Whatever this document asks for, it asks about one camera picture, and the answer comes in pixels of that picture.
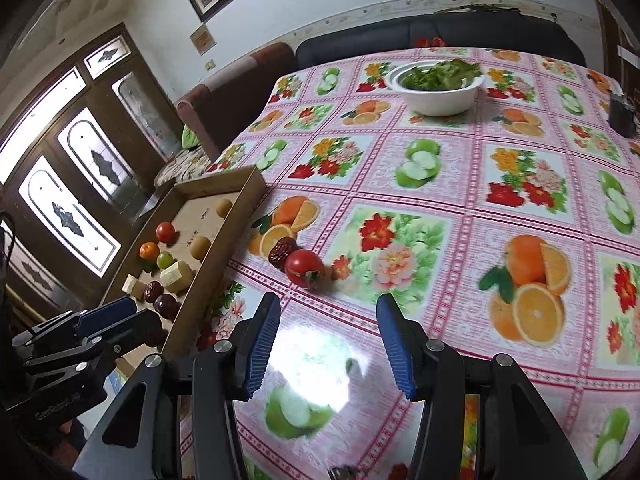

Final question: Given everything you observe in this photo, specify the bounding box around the brown kiwi fruit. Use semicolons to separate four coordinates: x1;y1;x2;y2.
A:
189;235;212;261

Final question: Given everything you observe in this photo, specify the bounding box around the wooden door with glass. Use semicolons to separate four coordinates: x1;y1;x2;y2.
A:
1;24;182;318

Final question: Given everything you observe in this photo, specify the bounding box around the floral fruit print tablecloth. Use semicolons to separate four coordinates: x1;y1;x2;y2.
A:
204;48;639;479

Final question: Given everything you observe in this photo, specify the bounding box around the cardboard tray box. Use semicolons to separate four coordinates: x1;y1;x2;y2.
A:
102;166;267;359

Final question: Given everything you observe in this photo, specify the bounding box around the white bowl of greens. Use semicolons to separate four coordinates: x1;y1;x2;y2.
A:
384;58;485;117

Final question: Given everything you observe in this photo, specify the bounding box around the small dark red jujube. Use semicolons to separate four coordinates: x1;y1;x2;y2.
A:
142;281;164;304

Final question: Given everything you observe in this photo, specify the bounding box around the red tomato upper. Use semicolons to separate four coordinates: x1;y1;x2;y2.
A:
284;249;326;289

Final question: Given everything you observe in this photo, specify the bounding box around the small brown longan fruit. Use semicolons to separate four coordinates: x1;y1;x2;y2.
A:
215;198;233;219

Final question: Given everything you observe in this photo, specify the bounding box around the black leather sofa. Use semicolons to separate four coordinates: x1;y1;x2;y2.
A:
295;10;586;68

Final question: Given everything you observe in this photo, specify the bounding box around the red tomato lower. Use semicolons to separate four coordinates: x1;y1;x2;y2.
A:
155;221;176;245

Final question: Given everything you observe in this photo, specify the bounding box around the dried red date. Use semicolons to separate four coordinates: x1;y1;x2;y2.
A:
268;236;298;272

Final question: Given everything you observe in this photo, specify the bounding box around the red tomato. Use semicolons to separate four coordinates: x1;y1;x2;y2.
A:
284;249;326;289
155;221;176;245

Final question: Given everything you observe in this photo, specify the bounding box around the black cylindrical container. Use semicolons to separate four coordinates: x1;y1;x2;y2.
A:
608;93;637;139

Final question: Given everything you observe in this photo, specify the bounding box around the dark purple plum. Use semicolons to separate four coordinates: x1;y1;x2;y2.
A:
153;294;180;322

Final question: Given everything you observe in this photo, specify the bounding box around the brown armchair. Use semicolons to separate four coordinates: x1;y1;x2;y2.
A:
175;42;296;160

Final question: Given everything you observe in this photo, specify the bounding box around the patterned cushioned seat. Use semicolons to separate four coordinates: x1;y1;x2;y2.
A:
154;146;212;188

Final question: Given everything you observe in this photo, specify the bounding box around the green grape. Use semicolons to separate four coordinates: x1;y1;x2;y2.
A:
155;252;175;270

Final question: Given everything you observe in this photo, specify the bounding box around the green cloth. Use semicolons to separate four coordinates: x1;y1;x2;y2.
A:
181;125;201;150

